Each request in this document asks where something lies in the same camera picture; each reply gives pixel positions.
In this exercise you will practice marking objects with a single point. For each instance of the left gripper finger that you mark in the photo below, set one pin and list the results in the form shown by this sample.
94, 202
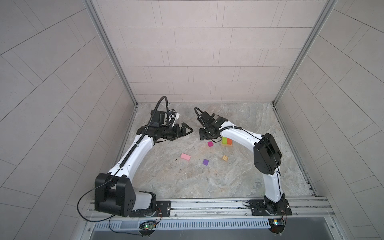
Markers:
185, 133
185, 127

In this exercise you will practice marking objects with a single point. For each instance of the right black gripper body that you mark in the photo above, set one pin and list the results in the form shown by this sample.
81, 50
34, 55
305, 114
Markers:
206, 133

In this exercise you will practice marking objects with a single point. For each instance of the aluminium mounting rail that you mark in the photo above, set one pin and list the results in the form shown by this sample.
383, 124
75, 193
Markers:
235, 208

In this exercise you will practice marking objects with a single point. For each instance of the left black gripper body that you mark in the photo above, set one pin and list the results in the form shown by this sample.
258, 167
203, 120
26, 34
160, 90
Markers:
169, 132

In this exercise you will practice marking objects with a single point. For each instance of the right circuit board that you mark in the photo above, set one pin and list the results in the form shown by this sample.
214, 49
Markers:
277, 222

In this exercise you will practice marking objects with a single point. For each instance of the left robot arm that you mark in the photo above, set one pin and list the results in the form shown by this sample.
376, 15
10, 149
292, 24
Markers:
114, 192

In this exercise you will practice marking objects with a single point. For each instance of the left circuit board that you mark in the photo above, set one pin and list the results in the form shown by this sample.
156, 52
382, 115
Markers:
148, 225

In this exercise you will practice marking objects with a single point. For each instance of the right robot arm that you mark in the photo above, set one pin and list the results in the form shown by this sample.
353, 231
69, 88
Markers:
267, 156

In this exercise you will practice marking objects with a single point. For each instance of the circuit board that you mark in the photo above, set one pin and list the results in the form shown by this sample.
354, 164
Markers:
148, 225
277, 222

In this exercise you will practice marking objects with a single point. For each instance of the pink wood block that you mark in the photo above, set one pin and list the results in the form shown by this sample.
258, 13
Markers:
185, 157

